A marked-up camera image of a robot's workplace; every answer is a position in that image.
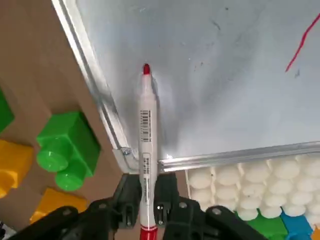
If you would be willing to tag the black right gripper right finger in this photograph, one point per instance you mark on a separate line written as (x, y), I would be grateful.
(185, 217)

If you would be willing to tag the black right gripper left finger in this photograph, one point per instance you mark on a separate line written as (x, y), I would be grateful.
(100, 217)

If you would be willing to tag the green two-stud block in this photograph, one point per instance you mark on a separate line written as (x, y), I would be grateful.
(4, 115)
(267, 227)
(72, 147)

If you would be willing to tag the red-capped whiteboard pen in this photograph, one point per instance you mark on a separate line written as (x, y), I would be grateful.
(147, 125)

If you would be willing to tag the blue three-stud block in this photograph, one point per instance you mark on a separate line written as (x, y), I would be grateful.
(297, 226)

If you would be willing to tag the white studded baseplate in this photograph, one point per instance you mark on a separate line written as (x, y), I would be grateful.
(250, 185)

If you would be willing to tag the yellow two-stud block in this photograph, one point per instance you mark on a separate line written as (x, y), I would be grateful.
(57, 205)

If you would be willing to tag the yellow block with tag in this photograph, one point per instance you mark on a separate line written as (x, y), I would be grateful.
(13, 165)

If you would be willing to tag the whiteboard with metal frame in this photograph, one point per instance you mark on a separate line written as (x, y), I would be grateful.
(200, 75)

